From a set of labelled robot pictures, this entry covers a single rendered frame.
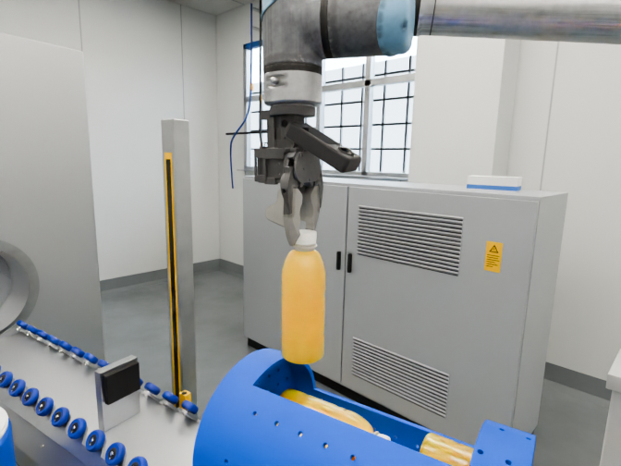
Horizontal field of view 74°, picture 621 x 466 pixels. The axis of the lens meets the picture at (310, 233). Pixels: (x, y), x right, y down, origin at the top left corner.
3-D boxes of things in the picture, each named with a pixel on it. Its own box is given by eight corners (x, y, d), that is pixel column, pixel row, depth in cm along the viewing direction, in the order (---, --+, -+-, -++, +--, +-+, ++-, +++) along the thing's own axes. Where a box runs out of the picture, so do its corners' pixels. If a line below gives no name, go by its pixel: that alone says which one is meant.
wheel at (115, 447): (117, 439, 90) (110, 438, 89) (130, 447, 88) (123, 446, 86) (106, 460, 88) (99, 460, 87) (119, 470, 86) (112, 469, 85)
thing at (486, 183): (472, 189, 226) (473, 175, 225) (520, 191, 212) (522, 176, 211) (466, 190, 217) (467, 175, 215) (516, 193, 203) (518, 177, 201)
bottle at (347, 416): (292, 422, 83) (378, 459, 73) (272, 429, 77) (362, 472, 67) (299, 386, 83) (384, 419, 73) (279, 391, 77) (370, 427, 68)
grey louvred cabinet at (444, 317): (287, 328, 389) (289, 175, 363) (535, 436, 243) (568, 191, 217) (241, 346, 350) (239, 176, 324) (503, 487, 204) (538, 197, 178)
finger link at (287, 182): (293, 214, 65) (298, 160, 65) (302, 215, 64) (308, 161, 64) (275, 213, 61) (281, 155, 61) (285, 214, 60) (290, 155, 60)
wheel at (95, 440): (98, 426, 94) (91, 425, 93) (109, 434, 92) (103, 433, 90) (87, 447, 92) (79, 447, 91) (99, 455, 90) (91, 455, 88)
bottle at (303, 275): (322, 342, 73) (324, 240, 70) (324, 361, 66) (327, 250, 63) (282, 342, 73) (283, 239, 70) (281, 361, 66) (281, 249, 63)
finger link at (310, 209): (295, 232, 73) (288, 181, 70) (322, 236, 70) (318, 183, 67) (285, 238, 71) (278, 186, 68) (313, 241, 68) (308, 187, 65)
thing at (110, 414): (135, 409, 109) (131, 354, 106) (144, 413, 107) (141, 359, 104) (98, 429, 100) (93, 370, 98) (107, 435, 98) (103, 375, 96)
